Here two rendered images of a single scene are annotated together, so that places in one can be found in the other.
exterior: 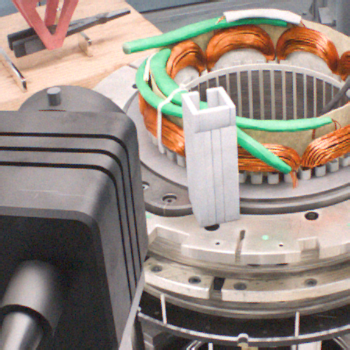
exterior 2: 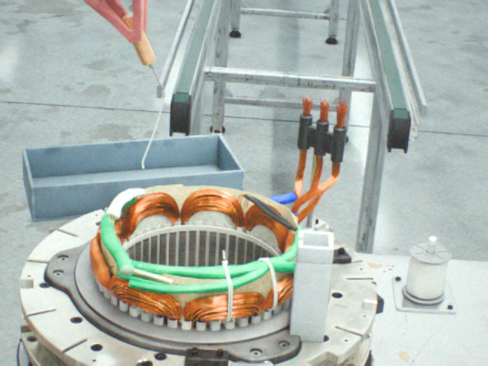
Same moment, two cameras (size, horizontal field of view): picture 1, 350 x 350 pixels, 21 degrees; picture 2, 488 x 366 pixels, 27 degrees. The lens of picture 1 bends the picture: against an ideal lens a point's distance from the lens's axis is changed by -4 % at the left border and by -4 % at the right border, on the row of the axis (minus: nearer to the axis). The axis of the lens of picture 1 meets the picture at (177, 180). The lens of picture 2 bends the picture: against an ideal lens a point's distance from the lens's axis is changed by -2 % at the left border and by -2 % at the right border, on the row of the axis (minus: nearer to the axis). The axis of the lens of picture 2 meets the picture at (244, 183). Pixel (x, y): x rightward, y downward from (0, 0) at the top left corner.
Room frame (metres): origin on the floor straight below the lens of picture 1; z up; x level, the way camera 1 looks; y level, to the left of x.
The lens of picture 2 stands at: (0.43, 0.67, 1.58)
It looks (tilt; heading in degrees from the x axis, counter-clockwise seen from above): 26 degrees down; 284
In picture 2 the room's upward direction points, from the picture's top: 4 degrees clockwise
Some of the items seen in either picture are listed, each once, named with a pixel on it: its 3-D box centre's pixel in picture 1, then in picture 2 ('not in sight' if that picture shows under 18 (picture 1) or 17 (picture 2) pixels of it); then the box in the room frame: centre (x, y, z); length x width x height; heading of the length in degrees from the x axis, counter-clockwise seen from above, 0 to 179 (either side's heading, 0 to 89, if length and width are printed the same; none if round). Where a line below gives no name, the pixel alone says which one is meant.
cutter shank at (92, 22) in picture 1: (78, 27); not in sight; (0.85, 0.08, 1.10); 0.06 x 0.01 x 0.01; 123
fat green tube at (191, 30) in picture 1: (207, 30); (120, 231); (0.71, -0.03, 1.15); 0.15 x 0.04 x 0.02; 105
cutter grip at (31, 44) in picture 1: (33, 44); not in sight; (0.83, 0.13, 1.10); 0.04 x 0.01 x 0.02; 113
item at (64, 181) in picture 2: not in sight; (130, 263); (0.82, -0.34, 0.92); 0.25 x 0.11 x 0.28; 32
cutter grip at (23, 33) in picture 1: (27, 37); not in sight; (0.85, 0.13, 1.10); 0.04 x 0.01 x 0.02; 113
